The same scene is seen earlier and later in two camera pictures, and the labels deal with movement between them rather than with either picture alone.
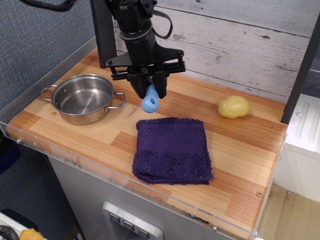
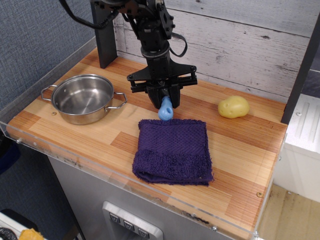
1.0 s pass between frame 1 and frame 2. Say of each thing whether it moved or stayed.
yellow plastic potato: stayed
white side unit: stayed
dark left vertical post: stayed
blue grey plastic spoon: moved
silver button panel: stayed
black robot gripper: moved
